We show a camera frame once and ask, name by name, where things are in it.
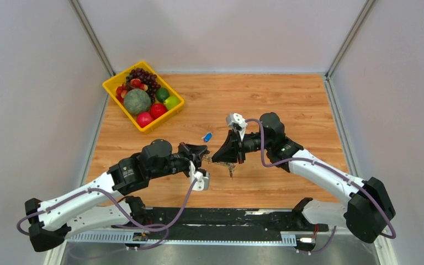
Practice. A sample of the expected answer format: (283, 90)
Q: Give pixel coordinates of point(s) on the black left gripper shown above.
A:
(194, 153)

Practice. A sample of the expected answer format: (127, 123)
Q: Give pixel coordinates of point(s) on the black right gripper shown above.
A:
(230, 152)

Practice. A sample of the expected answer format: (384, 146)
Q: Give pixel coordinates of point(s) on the silver key with blue tag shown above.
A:
(207, 137)

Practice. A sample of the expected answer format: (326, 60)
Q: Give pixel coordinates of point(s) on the silver keyring bunch with keys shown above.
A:
(230, 166)

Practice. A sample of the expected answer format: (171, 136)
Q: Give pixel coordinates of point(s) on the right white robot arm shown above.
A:
(364, 206)

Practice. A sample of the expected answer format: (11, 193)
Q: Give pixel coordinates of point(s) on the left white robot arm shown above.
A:
(107, 200)

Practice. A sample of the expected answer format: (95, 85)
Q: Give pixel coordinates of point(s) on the red apple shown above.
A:
(144, 119)
(157, 110)

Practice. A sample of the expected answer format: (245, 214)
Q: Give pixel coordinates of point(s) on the dark green lime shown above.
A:
(162, 94)

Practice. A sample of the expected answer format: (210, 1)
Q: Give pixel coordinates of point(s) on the green netted melon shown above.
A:
(137, 101)

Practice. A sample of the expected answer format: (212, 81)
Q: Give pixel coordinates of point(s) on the dark purple grape bunch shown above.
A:
(147, 78)

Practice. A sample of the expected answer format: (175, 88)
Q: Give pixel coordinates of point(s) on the yellow plastic fruit tray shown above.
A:
(115, 86)

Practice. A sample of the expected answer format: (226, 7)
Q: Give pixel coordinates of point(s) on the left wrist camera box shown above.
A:
(199, 178)

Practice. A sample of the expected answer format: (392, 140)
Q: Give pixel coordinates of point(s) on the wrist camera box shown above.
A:
(237, 124)
(199, 178)

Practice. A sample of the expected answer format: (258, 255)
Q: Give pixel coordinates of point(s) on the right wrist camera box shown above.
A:
(237, 124)

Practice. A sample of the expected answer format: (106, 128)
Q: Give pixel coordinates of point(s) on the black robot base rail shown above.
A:
(229, 224)

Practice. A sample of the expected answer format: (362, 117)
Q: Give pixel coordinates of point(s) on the left aluminium frame post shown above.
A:
(86, 25)

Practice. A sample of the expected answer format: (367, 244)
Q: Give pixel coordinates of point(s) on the aluminium frame post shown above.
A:
(361, 17)
(86, 25)

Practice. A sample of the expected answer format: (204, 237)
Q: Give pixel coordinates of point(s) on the right aluminium frame post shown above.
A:
(361, 17)

